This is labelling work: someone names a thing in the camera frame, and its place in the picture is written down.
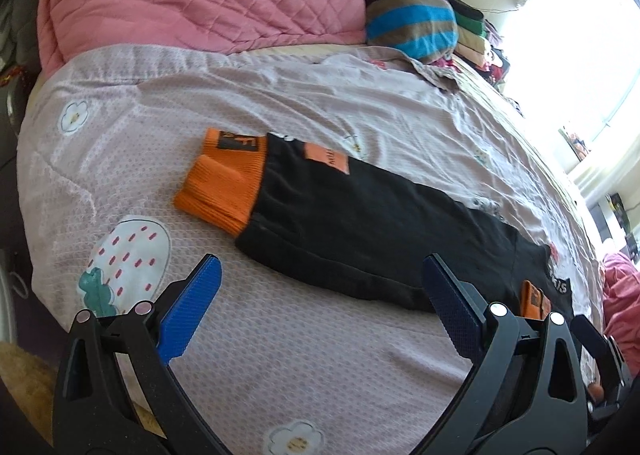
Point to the striped pillow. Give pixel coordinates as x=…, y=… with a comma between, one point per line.
x=407, y=17

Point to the crumpled pink cloth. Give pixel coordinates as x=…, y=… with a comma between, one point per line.
x=622, y=305

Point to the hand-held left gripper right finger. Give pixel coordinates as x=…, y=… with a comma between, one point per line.
x=450, y=305

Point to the tan fuzzy rug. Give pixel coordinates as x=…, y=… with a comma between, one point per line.
x=27, y=385

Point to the pink printed bed sheet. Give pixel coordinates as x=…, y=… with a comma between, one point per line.
x=300, y=100

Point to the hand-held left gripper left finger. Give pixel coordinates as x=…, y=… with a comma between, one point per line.
x=192, y=302

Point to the dark furniture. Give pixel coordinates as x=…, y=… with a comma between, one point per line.
x=617, y=220

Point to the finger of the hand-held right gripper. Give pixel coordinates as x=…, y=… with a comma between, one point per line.
x=590, y=332

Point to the stack of folded clothes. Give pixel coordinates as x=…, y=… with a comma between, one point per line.
x=477, y=42

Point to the black pants with orange cuffs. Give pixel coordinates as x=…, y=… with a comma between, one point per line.
x=360, y=220

